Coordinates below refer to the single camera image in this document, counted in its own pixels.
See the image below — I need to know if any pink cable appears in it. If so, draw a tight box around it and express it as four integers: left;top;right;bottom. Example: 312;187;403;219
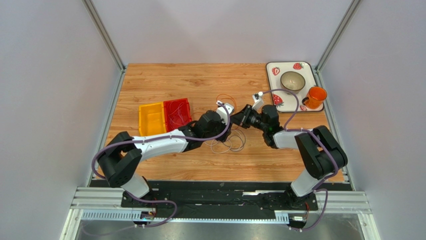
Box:
165;100;191;129

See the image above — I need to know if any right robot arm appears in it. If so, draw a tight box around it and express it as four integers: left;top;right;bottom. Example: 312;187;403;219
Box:
230;105;348;199

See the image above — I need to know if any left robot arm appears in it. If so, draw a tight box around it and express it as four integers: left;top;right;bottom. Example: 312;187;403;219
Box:
92;103;234;198

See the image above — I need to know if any strawberry pattern tray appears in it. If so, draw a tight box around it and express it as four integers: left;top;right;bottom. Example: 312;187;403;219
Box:
265;61;324;113

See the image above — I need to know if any red plastic bin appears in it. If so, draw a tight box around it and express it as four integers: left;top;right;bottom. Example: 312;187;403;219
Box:
163;98;192;132

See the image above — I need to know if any beige ceramic bowl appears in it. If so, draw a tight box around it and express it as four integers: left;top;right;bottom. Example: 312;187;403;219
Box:
280;71;306;94

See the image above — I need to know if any orange mug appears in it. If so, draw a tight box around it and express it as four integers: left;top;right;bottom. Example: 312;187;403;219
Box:
302;86;328;109

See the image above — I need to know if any yellow plastic bin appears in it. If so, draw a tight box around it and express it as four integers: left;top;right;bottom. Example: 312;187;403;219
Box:
138;102;166;137

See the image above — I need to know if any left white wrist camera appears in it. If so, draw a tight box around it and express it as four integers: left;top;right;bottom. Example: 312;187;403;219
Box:
215;103;235;124

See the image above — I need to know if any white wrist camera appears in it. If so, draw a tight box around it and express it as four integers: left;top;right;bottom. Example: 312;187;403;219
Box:
252;91;264;111
215;103;235;124

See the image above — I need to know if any blue cable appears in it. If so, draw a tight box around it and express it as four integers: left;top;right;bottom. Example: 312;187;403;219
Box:
212;129;247;152

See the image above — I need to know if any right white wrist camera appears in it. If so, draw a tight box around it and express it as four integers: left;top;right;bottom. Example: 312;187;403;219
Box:
252;91;264;111

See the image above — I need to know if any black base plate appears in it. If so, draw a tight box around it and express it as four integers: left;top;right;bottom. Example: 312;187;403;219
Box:
89;179;319;221

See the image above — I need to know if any aluminium frame rail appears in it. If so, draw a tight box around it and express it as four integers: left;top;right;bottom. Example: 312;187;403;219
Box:
82;0;126;72

